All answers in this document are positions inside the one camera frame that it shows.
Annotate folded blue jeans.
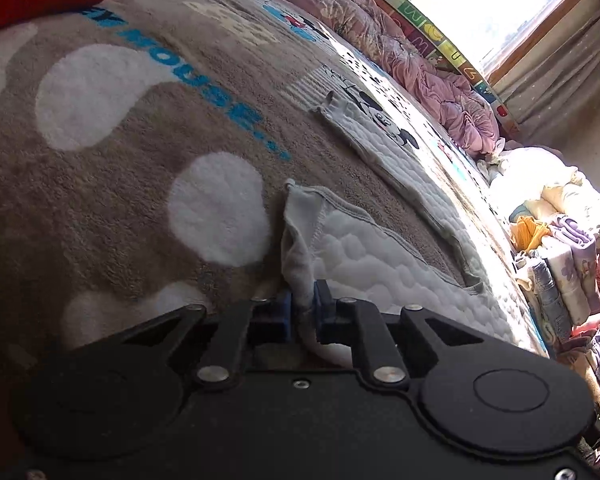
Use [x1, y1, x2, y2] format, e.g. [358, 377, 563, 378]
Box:
[529, 257, 571, 342]

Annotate Mickey Mouse plush blanket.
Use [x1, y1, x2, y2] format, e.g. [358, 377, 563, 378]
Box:
[0, 0, 552, 361]

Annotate purple floral folded garment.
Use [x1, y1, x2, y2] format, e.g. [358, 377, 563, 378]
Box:
[541, 214, 600, 326]

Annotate grey dotted curtain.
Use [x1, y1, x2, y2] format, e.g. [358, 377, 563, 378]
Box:
[498, 6, 600, 144]

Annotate pink quilted duvet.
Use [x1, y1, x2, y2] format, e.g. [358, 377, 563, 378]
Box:
[287, 0, 500, 157]

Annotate colourful alphabet foam mat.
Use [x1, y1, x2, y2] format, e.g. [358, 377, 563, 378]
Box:
[374, 0, 519, 136]

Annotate yellow folded cloth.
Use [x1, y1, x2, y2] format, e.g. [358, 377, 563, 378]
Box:
[510, 216, 552, 252]

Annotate white quilted garment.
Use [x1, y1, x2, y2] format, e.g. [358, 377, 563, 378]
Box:
[282, 92, 548, 366]

